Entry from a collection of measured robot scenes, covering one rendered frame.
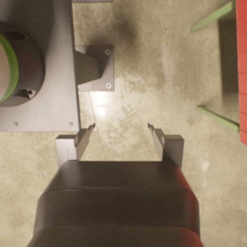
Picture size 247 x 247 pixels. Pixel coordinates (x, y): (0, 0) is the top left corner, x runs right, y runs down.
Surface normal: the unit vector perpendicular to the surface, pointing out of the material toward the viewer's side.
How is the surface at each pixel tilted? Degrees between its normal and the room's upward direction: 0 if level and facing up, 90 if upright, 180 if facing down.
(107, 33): 0
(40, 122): 0
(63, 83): 0
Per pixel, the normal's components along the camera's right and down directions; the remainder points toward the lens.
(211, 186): 0.00, 0.29
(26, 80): 0.90, 0.42
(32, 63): 0.93, 0.04
